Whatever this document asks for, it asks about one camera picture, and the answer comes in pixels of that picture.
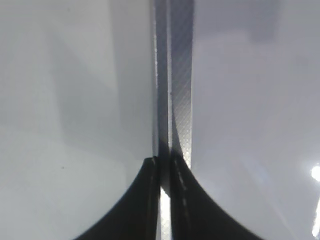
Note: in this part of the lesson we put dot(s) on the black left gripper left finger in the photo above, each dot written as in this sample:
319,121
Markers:
135,215

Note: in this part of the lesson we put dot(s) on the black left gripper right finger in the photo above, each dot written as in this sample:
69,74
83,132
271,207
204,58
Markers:
194,215

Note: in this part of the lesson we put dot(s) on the white board with grey frame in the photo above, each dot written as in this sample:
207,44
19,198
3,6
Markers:
90,88

